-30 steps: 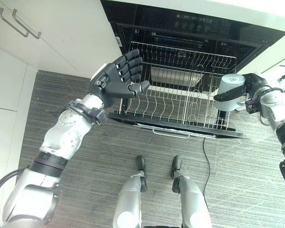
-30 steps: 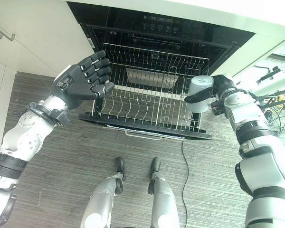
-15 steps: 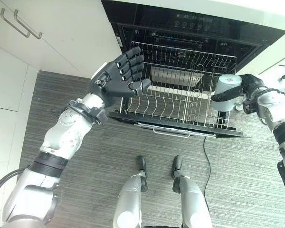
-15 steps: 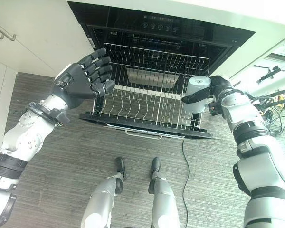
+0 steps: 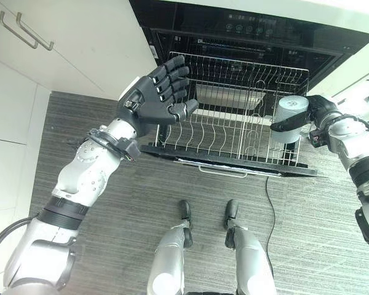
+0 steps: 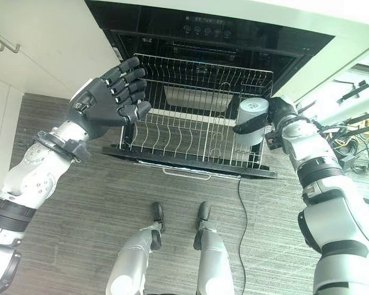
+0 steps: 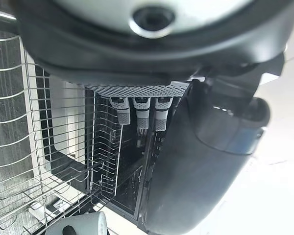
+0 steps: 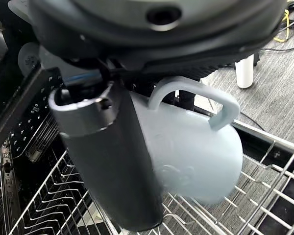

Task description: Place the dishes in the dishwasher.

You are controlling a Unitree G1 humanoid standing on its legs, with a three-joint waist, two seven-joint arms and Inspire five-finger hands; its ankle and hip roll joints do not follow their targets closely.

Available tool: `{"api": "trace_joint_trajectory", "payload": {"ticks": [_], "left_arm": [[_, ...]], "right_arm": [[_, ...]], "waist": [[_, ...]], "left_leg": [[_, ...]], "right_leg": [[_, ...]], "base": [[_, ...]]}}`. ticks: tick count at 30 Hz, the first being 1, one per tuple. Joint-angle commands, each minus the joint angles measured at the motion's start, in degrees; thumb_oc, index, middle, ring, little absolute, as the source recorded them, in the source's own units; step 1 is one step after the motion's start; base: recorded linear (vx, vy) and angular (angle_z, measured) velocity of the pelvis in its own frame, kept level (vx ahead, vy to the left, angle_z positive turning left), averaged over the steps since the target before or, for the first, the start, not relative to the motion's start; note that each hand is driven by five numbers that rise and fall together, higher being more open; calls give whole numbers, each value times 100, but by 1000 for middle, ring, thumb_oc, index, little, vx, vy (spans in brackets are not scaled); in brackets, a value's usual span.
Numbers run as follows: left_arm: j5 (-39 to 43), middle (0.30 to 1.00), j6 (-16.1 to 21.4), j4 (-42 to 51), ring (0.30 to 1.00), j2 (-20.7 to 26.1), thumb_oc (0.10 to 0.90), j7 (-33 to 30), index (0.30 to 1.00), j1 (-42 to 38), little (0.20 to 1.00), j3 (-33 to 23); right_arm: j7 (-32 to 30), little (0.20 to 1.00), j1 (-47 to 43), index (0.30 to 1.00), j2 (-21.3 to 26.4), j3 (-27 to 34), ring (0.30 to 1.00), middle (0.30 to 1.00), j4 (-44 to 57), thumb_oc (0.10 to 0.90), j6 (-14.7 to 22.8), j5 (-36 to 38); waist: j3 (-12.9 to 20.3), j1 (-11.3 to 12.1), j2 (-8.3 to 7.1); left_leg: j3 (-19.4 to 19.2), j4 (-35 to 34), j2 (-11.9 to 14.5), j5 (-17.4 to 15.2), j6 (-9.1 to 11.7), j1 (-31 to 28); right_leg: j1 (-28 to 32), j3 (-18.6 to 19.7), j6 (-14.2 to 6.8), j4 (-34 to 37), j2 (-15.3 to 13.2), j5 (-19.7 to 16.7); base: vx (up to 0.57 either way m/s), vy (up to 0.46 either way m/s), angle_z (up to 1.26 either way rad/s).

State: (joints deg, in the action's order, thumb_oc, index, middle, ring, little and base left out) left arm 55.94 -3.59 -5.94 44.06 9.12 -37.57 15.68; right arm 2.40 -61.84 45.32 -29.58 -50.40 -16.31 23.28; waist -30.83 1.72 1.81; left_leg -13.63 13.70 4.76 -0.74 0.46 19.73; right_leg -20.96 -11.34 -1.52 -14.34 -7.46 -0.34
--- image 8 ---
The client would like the black dishwasher body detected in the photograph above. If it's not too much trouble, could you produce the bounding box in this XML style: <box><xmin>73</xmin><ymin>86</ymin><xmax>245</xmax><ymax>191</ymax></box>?
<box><xmin>0</xmin><ymin>24</ymin><xmax>67</xmax><ymax>235</ymax></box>

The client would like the silver wire dishwasher rack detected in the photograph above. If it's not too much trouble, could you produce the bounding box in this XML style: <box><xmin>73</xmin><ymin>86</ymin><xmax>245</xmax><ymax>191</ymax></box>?
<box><xmin>8</xmin><ymin>119</ymin><xmax>294</xmax><ymax>235</ymax></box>

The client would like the black cable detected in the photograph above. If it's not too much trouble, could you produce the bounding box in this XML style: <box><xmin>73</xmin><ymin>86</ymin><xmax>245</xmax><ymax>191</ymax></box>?
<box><xmin>259</xmin><ymin>17</ymin><xmax>294</xmax><ymax>52</ymax></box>

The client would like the pale blue plastic mug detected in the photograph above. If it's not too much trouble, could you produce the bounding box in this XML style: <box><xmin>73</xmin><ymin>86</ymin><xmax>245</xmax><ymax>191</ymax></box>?
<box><xmin>130</xmin><ymin>76</ymin><xmax>244</xmax><ymax>206</ymax></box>

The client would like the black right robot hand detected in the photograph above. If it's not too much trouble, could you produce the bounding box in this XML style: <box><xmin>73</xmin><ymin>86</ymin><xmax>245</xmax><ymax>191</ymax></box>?
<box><xmin>28</xmin><ymin>0</ymin><xmax>289</xmax><ymax>232</ymax></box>

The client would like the yellow cable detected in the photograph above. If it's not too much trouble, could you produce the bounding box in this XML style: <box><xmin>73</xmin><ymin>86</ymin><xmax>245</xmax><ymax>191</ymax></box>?
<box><xmin>273</xmin><ymin>9</ymin><xmax>290</xmax><ymax>42</ymax></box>

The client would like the white cylindrical furniture leg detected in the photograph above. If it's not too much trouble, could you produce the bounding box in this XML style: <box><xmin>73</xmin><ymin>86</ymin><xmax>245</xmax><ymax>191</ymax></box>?
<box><xmin>235</xmin><ymin>54</ymin><xmax>255</xmax><ymax>89</ymax></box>

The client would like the pale blue plastic dish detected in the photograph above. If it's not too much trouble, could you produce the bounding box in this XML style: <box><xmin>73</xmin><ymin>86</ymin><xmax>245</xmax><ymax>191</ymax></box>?
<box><xmin>17</xmin><ymin>42</ymin><xmax>44</xmax><ymax>77</ymax></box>

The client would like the black furniture leg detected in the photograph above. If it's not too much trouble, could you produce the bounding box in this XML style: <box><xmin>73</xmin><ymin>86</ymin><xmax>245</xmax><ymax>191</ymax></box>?
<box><xmin>178</xmin><ymin>89</ymin><xmax>196</xmax><ymax>111</ymax></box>

